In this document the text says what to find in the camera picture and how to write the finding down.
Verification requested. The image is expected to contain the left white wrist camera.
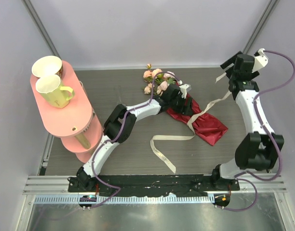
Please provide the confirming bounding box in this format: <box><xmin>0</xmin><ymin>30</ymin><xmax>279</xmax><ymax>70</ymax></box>
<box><xmin>177</xmin><ymin>81</ymin><xmax>191</xmax><ymax>99</ymax></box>

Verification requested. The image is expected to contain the white slotted cable duct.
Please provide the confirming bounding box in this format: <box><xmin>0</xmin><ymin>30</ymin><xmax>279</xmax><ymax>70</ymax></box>
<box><xmin>34</xmin><ymin>194</ymin><xmax>215</xmax><ymax>205</ymax></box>

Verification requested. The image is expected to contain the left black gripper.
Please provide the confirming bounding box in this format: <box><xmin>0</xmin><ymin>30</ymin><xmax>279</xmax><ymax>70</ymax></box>
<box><xmin>169</xmin><ymin>94</ymin><xmax>193</xmax><ymax>116</ymax></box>

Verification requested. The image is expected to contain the pink tiered shelf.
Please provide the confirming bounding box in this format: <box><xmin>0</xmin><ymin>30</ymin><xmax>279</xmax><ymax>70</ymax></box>
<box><xmin>30</xmin><ymin>61</ymin><xmax>103</xmax><ymax>163</ymax></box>

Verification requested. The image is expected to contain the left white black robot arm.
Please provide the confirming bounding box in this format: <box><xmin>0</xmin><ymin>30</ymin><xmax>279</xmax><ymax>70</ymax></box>
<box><xmin>68</xmin><ymin>84</ymin><xmax>191</xmax><ymax>193</ymax></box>

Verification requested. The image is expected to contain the cream ribbon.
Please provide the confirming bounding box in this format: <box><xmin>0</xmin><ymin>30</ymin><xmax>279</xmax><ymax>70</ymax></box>
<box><xmin>149</xmin><ymin>71</ymin><xmax>231</xmax><ymax>173</ymax></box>

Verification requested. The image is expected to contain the clear glass vase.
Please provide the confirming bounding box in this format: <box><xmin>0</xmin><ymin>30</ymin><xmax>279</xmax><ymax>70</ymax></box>
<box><xmin>114</xmin><ymin>86</ymin><xmax>125</xmax><ymax>105</ymax></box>

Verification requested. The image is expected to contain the pink flower bouquet red wrap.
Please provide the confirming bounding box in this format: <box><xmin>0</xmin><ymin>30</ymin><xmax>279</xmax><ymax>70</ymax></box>
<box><xmin>143</xmin><ymin>64</ymin><xmax>228</xmax><ymax>146</ymax></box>

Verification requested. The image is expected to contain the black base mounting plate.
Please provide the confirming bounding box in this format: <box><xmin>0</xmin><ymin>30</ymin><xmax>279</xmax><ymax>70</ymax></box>
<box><xmin>68</xmin><ymin>174</ymin><xmax>240</xmax><ymax>197</ymax></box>

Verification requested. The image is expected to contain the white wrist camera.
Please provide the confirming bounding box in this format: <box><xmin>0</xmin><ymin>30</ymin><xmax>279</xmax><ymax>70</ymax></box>
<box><xmin>252</xmin><ymin>48</ymin><xmax>268</xmax><ymax>73</ymax></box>
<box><xmin>177</xmin><ymin>81</ymin><xmax>191</xmax><ymax>99</ymax></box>

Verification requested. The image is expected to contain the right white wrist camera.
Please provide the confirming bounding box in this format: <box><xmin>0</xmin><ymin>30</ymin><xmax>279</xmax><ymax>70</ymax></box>
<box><xmin>252</xmin><ymin>48</ymin><xmax>268</xmax><ymax>73</ymax></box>

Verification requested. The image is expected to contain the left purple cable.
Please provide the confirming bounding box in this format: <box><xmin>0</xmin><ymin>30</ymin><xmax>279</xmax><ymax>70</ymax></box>
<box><xmin>88</xmin><ymin>72</ymin><xmax>182</xmax><ymax>209</ymax></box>

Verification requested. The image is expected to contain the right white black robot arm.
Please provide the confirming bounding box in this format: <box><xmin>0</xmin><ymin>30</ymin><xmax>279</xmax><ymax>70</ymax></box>
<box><xmin>211</xmin><ymin>49</ymin><xmax>284</xmax><ymax>190</ymax></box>

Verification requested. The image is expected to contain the white bowl mug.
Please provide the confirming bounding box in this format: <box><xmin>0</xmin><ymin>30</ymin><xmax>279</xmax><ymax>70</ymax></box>
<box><xmin>31</xmin><ymin>55</ymin><xmax>63</xmax><ymax>78</ymax></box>

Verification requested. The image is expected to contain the yellow green mug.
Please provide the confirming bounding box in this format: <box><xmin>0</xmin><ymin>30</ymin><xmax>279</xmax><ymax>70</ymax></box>
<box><xmin>35</xmin><ymin>75</ymin><xmax>75</xmax><ymax>109</ymax></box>

